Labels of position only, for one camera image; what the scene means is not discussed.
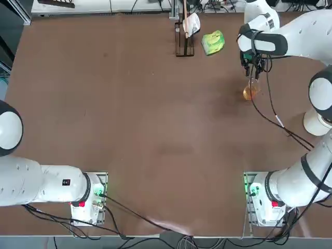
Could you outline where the wooden rod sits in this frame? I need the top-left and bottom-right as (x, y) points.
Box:
(183, 0), (190, 39)

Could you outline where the aluminium frame rail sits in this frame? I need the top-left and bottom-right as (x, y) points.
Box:
(0, 0), (32, 26)

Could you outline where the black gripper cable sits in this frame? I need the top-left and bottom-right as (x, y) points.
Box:
(250, 56), (313, 151)

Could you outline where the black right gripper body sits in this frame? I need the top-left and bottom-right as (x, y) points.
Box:
(240, 50), (268, 67)

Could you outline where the clear measuring cup amber solution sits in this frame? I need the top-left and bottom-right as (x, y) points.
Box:
(242, 79), (261, 102)

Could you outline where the black cable with white tag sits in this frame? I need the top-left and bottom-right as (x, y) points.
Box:
(264, 54), (316, 149)

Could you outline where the aluminium post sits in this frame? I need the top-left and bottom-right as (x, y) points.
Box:
(169, 0), (180, 19)

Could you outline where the black wire rack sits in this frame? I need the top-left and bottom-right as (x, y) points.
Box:
(175, 22), (195, 58)

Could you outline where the black power strip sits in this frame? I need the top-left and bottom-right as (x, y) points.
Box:
(37, 0), (76, 8)

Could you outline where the white cable tray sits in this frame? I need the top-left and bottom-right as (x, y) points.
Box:
(31, 0), (260, 14)

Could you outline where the black base cable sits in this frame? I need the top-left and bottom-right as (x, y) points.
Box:
(100, 193), (194, 236)
(22, 204), (128, 239)

